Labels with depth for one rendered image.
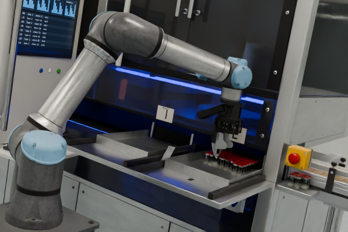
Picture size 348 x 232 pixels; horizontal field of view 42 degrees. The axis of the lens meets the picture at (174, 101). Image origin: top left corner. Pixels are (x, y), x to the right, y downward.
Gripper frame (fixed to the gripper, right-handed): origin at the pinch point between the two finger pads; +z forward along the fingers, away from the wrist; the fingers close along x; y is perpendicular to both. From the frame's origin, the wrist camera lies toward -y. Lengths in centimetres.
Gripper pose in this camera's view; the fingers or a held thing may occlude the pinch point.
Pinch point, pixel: (215, 151)
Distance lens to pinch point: 171.6
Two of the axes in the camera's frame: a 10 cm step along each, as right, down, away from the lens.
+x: 5.6, -0.1, 8.3
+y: 8.1, 2.1, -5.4
